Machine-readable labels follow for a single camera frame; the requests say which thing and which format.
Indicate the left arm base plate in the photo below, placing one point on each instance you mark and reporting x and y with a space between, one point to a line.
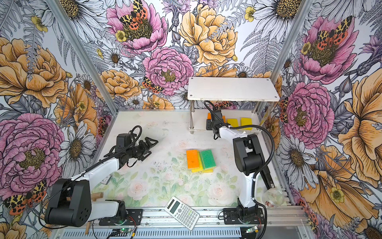
131 217

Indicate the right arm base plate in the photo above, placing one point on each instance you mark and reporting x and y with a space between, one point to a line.
232 217

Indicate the small analog clock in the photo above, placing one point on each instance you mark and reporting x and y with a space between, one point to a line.
106 180

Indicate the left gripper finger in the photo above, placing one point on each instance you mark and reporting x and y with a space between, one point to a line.
150 140
146 148

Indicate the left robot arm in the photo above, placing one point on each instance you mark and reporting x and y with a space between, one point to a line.
71 204

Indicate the white two-tier shelf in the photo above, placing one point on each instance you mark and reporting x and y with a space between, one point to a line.
241 90

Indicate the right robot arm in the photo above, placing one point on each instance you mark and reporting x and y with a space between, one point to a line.
249 159

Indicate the yellow bottom sponge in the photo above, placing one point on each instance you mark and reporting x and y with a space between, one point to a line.
201 167

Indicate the yellow sponge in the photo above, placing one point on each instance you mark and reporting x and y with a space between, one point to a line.
201 167
246 121
233 122

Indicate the white scientific calculator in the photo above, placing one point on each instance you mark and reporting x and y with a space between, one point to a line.
183 213

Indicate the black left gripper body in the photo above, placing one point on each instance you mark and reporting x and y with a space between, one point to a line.
138 151

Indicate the green scouring sponge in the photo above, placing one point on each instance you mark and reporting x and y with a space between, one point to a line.
207 158

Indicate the green circuit board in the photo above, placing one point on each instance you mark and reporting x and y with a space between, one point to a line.
124 232

